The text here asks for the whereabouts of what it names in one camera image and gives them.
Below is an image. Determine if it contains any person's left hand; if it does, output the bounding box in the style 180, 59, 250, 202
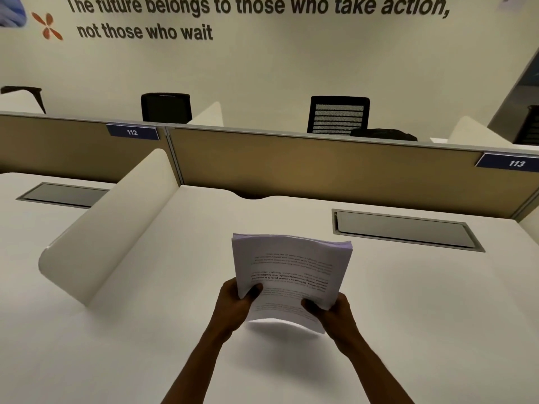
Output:
209, 277, 264, 344

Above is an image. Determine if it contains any person's right hand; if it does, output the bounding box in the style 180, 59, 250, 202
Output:
301, 292, 364, 357

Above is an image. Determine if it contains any stack of printed paper sheets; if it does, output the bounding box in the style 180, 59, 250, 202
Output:
232, 233, 353, 334

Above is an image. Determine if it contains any person's right forearm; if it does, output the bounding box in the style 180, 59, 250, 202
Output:
333, 336, 415, 404

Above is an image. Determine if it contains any person's left forearm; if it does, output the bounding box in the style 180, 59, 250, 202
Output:
161, 328, 235, 404

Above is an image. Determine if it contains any beige partition panel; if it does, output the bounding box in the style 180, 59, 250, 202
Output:
0, 112, 169, 183
165, 125, 539, 219

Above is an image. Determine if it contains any white curved desk divider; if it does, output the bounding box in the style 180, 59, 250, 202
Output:
186, 101, 224, 127
38, 148, 181, 307
447, 116, 515, 148

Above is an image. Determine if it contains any black bag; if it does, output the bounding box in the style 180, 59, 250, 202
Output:
350, 128, 418, 142

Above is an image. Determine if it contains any black mesh-back office chair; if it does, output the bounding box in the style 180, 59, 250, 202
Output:
307, 96, 371, 135

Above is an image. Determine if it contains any blue desk number label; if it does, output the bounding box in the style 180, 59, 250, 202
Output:
106, 124, 160, 141
475, 153, 539, 173

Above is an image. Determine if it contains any black solid-back office chair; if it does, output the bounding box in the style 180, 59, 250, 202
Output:
141, 93, 193, 124

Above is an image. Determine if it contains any black chair armrest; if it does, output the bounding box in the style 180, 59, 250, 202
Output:
0, 86, 47, 114

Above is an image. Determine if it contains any grey desk cable hatch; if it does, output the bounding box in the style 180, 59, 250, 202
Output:
16, 182, 110, 209
332, 209, 486, 253

